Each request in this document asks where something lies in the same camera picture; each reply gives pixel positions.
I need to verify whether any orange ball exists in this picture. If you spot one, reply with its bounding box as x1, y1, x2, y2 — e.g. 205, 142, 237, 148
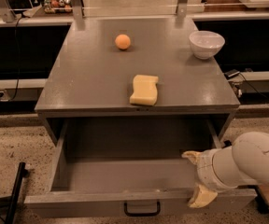
115, 35, 131, 50

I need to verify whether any grey top drawer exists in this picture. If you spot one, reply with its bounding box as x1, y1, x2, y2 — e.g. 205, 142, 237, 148
23, 118, 258, 219

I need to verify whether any small black device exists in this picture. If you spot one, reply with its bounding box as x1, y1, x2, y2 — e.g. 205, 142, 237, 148
224, 69, 240, 78

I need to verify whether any grey drawer cabinet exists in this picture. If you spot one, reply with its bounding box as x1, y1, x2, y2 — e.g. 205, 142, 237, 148
35, 16, 239, 141

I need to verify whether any black top drawer handle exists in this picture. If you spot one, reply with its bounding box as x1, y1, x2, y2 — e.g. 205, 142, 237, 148
123, 201, 162, 217

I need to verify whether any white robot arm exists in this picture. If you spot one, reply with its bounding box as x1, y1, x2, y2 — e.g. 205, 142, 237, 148
182, 132, 269, 208

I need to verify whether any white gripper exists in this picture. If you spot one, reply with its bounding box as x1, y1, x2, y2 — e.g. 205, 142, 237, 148
181, 149, 224, 208

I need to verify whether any yellow sponge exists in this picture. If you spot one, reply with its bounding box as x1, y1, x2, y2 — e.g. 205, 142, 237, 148
130, 75, 159, 105

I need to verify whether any black hanging cable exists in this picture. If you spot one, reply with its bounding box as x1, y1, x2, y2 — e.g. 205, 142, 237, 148
9, 16, 24, 102

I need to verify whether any white bowl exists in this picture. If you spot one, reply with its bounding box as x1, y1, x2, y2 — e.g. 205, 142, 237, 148
189, 31, 225, 60

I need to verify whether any black metal leg left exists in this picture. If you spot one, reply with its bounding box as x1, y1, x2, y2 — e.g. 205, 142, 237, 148
0, 162, 28, 224

